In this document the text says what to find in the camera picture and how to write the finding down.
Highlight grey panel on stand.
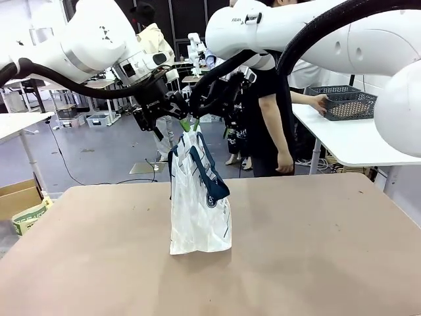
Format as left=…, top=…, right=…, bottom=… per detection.
left=28, top=28, right=55, bottom=45

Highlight stacked storage bins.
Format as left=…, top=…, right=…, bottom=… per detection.
left=55, top=103, right=86, bottom=130

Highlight person's right forearm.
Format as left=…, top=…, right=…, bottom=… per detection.
left=259, top=87, right=293, bottom=155

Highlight person in cream hoodie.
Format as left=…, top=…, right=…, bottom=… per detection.
left=129, top=1, right=176, bottom=163

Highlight black frame desk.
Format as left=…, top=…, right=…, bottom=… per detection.
left=0, top=78, right=46, bottom=115

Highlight black floor cable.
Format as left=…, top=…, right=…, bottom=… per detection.
left=45, top=118, right=161, bottom=186

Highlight brown cardboard box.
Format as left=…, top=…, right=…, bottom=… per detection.
left=0, top=178, right=44, bottom=221

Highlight background person in black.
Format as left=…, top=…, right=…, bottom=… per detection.
left=224, top=126, right=254, bottom=171

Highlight white desk with round leg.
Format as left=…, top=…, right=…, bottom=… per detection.
left=0, top=111, right=55, bottom=196

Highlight person in black t-shirt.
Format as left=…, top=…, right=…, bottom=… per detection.
left=242, top=0, right=299, bottom=178

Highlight dark grey plastic basket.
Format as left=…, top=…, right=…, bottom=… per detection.
left=305, top=84, right=362, bottom=97
left=323, top=92, right=378, bottom=122

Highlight clear plastic storage bin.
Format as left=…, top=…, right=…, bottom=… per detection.
left=86, top=113, right=111, bottom=128

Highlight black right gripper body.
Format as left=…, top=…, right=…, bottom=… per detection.
left=211, top=72, right=250, bottom=115

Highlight white navy plastic shopping bag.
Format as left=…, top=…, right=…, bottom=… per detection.
left=167, top=130, right=233, bottom=256

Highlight person's right hand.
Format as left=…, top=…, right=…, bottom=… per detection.
left=276, top=151, right=295, bottom=175

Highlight paper bag with green print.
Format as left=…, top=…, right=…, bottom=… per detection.
left=12, top=196, right=54, bottom=236

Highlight white cable bundle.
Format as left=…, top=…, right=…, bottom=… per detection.
left=295, top=157, right=341, bottom=172

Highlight metal floor plate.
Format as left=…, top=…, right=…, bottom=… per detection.
left=128, top=161, right=168, bottom=176

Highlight wooden crate under table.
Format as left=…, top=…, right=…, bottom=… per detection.
left=328, top=154, right=376, bottom=176

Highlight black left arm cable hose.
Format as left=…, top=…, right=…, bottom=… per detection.
left=0, top=57, right=156, bottom=99

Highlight white side table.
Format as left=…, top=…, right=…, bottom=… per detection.
left=291, top=97, right=421, bottom=198

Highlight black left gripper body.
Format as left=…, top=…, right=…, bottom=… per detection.
left=141, top=77, right=172, bottom=117

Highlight person's left forearm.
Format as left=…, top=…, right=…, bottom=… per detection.
left=289, top=90, right=315, bottom=108

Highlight person's left hand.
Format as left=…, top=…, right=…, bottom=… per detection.
left=310, top=94, right=330, bottom=117

